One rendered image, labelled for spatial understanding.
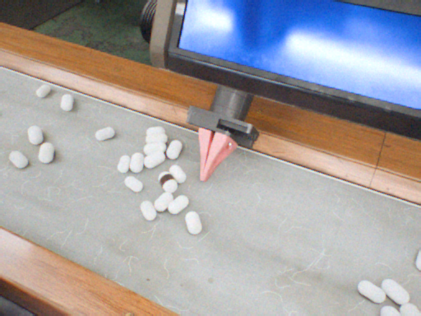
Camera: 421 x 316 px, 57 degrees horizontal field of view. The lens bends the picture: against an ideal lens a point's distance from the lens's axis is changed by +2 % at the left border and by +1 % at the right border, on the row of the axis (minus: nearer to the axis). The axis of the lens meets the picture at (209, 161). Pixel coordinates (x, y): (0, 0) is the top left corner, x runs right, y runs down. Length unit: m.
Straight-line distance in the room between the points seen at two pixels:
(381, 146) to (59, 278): 0.51
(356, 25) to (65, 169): 0.51
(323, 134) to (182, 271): 0.32
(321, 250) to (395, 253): 0.10
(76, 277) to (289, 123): 0.41
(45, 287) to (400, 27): 0.44
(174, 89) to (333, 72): 0.53
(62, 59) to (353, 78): 0.71
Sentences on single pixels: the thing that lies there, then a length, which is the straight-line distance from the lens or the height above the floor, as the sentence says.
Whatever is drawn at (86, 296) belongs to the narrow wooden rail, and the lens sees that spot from 0.49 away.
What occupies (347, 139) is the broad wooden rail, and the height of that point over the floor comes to 0.76.
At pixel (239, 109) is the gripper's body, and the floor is 0.84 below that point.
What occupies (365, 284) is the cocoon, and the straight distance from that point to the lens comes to 0.52.
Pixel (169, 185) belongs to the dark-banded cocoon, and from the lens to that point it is 0.57.
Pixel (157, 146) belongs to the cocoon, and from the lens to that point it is 0.63.
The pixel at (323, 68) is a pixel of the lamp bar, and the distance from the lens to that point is 0.24.
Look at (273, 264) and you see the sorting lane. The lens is 0.52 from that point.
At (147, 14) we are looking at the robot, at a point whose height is 0.77.
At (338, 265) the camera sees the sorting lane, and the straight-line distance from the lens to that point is 0.54.
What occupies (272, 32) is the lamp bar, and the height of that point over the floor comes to 1.08.
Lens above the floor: 1.19
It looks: 46 degrees down
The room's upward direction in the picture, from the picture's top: straight up
